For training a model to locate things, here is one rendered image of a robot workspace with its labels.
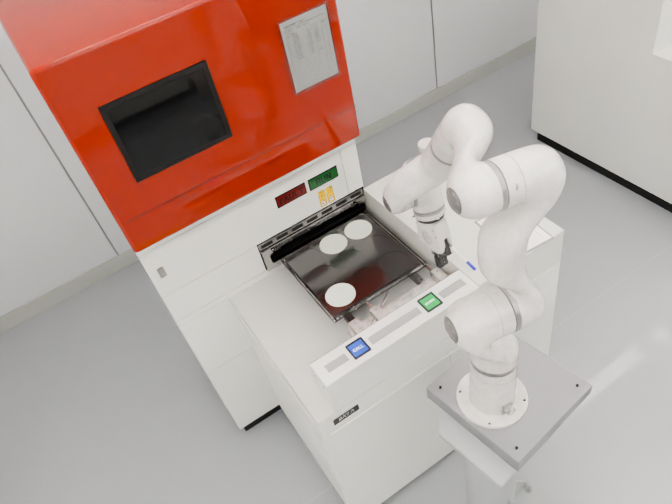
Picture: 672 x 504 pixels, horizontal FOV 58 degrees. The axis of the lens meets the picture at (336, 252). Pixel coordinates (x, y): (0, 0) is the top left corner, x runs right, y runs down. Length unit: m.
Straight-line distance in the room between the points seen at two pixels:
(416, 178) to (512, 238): 0.32
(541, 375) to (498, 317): 0.45
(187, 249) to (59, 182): 1.57
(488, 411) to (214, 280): 1.00
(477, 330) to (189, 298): 1.09
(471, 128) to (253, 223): 1.05
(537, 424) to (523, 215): 0.69
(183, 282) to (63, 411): 1.43
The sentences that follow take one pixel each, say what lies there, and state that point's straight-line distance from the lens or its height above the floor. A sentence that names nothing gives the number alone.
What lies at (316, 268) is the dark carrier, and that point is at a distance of 2.06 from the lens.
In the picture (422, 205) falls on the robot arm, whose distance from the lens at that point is 1.57.
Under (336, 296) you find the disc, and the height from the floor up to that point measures 0.90.
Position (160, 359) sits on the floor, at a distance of 3.24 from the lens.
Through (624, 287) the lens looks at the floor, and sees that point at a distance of 3.19.
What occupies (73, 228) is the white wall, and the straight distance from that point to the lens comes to 3.61.
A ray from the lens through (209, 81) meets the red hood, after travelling 1.70.
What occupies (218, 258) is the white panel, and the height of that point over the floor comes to 1.01.
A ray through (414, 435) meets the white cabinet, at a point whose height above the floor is 0.40.
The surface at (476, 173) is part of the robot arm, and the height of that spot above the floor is 1.67.
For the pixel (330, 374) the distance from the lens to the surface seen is 1.71.
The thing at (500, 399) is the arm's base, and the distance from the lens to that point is 1.65.
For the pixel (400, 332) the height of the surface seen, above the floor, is 0.96.
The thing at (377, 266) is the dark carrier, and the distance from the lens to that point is 2.02.
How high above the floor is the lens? 2.37
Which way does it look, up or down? 44 degrees down
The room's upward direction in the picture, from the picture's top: 14 degrees counter-clockwise
